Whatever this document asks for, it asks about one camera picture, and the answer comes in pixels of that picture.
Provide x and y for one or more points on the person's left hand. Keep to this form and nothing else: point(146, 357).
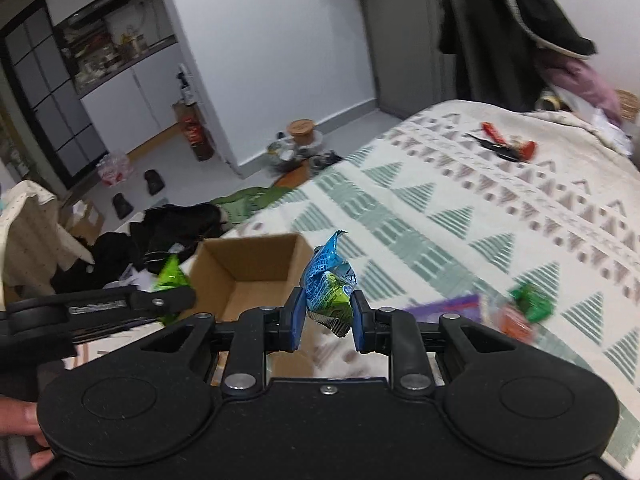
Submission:
point(17, 417)

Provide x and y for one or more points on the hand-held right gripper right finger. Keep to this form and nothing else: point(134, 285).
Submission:
point(358, 322)

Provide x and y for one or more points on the jar with bamboo lid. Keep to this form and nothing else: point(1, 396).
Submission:
point(301, 132)

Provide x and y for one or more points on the black fleece-lined jacket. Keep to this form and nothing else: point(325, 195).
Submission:
point(540, 5)

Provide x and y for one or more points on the long purple snack packet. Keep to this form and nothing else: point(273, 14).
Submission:
point(450, 306)

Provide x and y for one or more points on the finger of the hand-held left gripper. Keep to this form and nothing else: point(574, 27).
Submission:
point(170, 300)

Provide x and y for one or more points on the black framed glass door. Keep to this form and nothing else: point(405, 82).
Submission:
point(40, 100)

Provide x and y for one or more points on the bright green nut packet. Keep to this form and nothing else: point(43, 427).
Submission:
point(172, 276)

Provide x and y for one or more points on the red cylinder charm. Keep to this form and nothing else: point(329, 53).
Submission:
point(525, 149)

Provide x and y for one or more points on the pack of water bottles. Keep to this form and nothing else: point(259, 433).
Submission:
point(114, 167)

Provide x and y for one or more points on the kitchen bottles and jars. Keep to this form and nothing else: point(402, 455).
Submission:
point(105, 50)

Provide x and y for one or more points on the beige dotted cloth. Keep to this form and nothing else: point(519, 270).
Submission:
point(35, 240)

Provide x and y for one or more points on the black bag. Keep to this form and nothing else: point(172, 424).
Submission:
point(175, 230)

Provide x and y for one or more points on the small cardboard box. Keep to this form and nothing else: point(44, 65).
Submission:
point(82, 216)

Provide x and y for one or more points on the orange cracker packet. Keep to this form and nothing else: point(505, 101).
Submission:
point(515, 322)

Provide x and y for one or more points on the blue snack packet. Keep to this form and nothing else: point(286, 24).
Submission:
point(327, 280)

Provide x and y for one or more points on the black office chair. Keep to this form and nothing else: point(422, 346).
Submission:
point(480, 45)

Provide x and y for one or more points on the green dinosaur rug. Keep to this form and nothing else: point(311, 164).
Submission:
point(250, 202)

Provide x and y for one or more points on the grey plastic bag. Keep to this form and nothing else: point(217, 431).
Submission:
point(282, 156)

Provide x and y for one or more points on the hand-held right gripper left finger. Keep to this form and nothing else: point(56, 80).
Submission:
point(296, 320)

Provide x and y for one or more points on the red label cola bottle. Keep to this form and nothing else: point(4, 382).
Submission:
point(197, 137)

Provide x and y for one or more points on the grey sneaker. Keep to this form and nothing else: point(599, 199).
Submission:
point(325, 160)

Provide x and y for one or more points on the green striped snack packet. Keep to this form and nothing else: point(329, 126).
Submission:
point(532, 302)

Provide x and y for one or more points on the white crumpled paper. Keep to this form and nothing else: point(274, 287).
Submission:
point(607, 130)

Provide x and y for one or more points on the grey door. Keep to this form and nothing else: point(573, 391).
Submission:
point(400, 35)

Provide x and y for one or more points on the white kitchen base cabinet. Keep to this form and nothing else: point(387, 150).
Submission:
point(135, 97)

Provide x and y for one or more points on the brown cardboard box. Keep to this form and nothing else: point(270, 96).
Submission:
point(225, 265)

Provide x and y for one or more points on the black spray bottle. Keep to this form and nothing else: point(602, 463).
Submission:
point(186, 89)

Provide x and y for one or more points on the wicker basket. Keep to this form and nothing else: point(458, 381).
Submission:
point(627, 105)

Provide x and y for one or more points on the brown paper bag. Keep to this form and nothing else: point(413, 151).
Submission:
point(181, 112)

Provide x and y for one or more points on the dark cloth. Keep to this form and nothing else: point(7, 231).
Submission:
point(107, 260)

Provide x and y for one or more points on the pink garment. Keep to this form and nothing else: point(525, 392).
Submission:
point(585, 85)

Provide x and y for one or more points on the orange floor mat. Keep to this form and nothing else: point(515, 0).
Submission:
point(295, 175)

